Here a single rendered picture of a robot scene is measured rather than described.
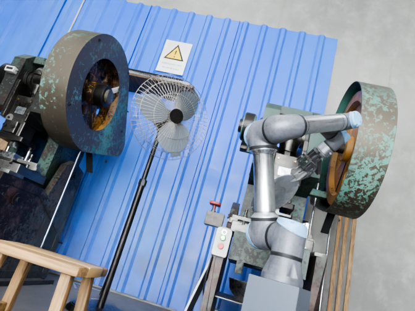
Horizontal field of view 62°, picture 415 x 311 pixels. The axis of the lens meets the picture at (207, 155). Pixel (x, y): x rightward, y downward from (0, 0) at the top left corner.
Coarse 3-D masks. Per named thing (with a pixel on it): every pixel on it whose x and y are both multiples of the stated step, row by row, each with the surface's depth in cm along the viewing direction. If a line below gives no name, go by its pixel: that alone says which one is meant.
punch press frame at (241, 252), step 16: (272, 112) 210; (288, 112) 217; (304, 112) 216; (304, 192) 215; (304, 208) 220; (240, 240) 176; (240, 256) 174; (256, 256) 173; (304, 256) 172; (240, 272) 171; (304, 272) 169
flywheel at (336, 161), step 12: (360, 96) 202; (348, 108) 226; (360, 108) 210; (348, 132) 225; (348, 144) 206; (336, 156) 241; (348, 156) 206; (336, 168) 236; (336, 180) 227; (336, 192) 220
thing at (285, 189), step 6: (276, 180) 173; (282, 180) 175; (288, 180) 177; (276, 186) 177; (282, 186) 179; (288, 186) 182; (294, 186) 184; (276, 192) 181; (282, 192) 184; (288, 192) 185; (294, 192) 188; (252, 198) 176; (276, 198) 186; (282, 198) 187; (288, 198) 190; (252, 204) 179; (276, 204) 189; (282, 204) 191
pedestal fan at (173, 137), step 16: (144, 96) 220; (160, 96) 234; (192, 96) 242; (144, 112) 221; (160, 112) 229; (176, 112) 227; (192, 112) 246; (160, 128) 238; (176, 128) 234; (144, 144) 222; (160, 144) 233; (176, 144) 235; (144, 176) 228; (128, 224) 219; (112, 272) 210; (96, 304) 212
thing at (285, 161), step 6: (276, 156) 206; (282, 156) 205; (288, 156) 205; (276, 162) 204; (282, 162) 204; (288, 162) 204; (294, 162) 204; (276, 168) 203; (282, 168) 203; (288, 168) 203; (276, 174) 202; (282, 174) 202; (288, 174) 201
